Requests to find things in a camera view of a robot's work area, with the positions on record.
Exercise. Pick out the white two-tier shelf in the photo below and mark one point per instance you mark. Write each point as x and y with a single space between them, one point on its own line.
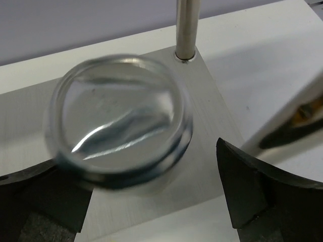
259 57

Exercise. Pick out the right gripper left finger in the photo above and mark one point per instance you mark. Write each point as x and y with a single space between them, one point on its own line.
42 203

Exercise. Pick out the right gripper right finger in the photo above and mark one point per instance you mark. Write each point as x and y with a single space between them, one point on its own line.
266 203

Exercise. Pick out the black gold coffee can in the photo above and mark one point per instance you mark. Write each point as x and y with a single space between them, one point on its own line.
119 122

